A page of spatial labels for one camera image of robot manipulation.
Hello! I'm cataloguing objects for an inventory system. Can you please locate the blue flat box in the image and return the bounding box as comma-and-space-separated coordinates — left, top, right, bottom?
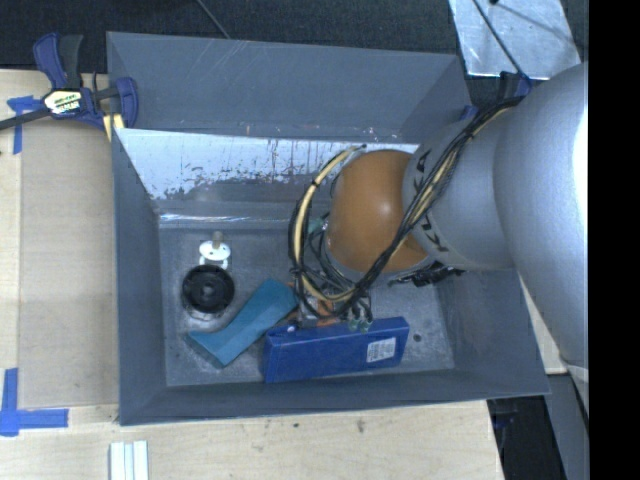
260, 315, 411, 385

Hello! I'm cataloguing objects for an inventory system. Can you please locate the teal flat block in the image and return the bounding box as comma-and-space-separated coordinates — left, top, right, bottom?
186, 277, 301, 369

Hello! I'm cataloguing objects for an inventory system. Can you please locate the black round disc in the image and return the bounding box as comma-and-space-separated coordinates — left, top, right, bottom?
180, 263, 237, 315

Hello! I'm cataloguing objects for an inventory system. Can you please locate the white knob with beige peg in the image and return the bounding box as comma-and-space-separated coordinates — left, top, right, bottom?
197, 230, 233, 271

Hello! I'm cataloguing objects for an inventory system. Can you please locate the grey metal bin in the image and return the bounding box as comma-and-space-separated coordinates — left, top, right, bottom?
105, 31, 552, 427

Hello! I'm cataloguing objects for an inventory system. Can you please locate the pale wood flat board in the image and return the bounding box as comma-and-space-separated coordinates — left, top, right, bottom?
17, 115, 122, 410

